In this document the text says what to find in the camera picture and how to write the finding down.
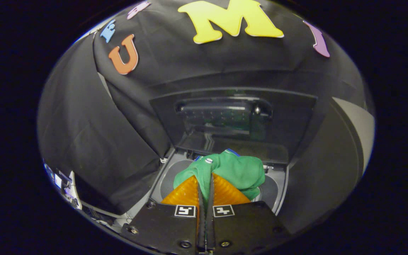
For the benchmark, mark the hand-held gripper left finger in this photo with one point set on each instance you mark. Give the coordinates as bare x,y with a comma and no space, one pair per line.
165,226

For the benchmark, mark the black backdrop cloth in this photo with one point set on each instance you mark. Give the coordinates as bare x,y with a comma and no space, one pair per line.
83,141

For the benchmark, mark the dark washing machine lid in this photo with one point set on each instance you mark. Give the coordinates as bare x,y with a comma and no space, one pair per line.
296,117

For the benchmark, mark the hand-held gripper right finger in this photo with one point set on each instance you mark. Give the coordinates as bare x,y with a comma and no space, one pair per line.
246,226

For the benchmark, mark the white equipment clutter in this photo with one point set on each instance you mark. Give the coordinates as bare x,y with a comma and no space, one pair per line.
66,187

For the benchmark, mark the green polo shirt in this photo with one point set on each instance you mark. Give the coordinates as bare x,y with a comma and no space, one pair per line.
241,170

